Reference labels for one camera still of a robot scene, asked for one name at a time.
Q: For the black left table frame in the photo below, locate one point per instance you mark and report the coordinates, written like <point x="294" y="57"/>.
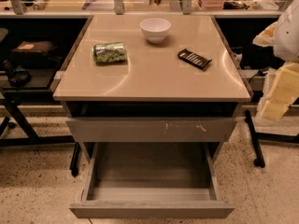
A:
<point x="11" y="101"/>

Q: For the green crushed chip bag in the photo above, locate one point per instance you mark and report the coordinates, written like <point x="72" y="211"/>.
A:
<point x="109" y="52"/>

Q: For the white bowl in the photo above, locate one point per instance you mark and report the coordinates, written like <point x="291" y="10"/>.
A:
<point x="155" y="30"/>

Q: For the grey drawer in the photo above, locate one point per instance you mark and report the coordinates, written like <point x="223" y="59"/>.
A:
<point x="144" y="180"/>
<point x="151" y="130"/>

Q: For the black bag on shelf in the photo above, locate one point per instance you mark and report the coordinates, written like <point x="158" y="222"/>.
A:
<point x="33" y="55"/>

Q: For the black round device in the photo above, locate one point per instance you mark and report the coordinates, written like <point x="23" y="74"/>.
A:
<point x="16" y="76"/>

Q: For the beige drawer cabinet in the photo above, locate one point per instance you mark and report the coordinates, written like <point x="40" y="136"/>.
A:
<point x="153" y="82"/>

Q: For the black right table leg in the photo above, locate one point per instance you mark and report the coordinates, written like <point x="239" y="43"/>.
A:
<point x="256" y="137"/>

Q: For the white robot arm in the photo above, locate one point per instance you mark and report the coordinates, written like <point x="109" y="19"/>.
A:
<point x="283" y="35"/>

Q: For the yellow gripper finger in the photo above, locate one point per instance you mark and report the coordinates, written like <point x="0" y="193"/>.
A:
<point x="266" y="37"/>

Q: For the black snack bar packet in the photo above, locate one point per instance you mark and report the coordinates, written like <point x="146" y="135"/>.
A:
<point x="193" y="59"/>

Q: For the grey top drawer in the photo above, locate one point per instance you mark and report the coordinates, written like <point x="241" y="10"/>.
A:
<point x="151" y="130"/>

